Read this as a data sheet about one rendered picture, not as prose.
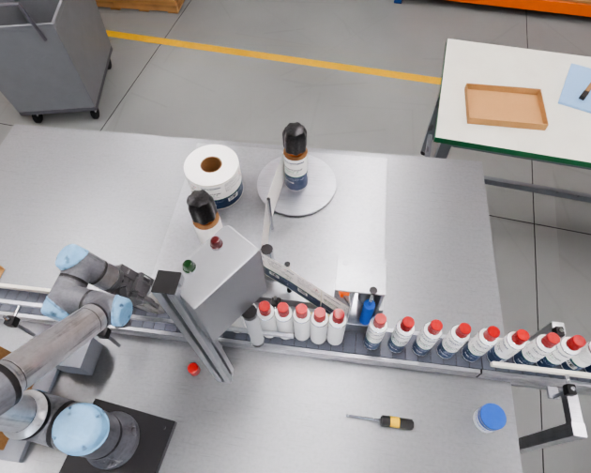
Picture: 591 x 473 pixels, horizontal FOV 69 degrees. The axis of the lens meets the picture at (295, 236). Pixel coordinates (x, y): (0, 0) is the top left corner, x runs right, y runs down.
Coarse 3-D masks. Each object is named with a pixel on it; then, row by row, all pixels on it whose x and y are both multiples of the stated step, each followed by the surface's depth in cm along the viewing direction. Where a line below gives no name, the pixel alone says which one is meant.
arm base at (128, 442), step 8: (120, 416) 122; (128, 416) 124; (120, 424) 117; (128, 424) 121; (136, 424) 124; (120, 432) 116; (128, 432) 119; (136, 432) 122; (120, 440) 116; (128, 440) 119; (136, 440) 122; (120, 448) 116; (128, 448) 119; (136, 448) 122; (104, 456) 113; (112, 456) 115; (120, 456) 117; (128, 456) 119; (96, 464) 116; (104, 464) 116; (112, 464) 118; (120, 464) 119
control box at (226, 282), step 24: (240, 240) 85; (216, 264) 83; (240, 264) 82; (192, 288) 80; (216, 288) 80; (240, 288) 88; (264, 288) 98; (192, 312) 82; (216, 312) 85; (240, 312) 95; (216, 336) 93
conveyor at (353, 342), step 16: (0, 288) 147; (0, 304) 144; (224, 336) 136; (240, 336) 136; (352, 336) 135; (384, 336) 135; (416, 336) 135; (352, 352) 133; (368, 352) 133; (384, 352) 132; (432, 352) 132; (480, 368) 129
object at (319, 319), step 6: (318, 312) 118; (324, 312) 118; (312, 318) 121; (318, 318) 118; (324, 318) 119; (312, 324) 121; (318, 324) 120; (324, 324) 121; (312, 330) 126; (318, 330) 123; (324, 330) 125; (312, 336) 130; (318, 336) 128; (324, 336) 129; (312, 342) 134; (318, 342) 132; (324, 342) 134
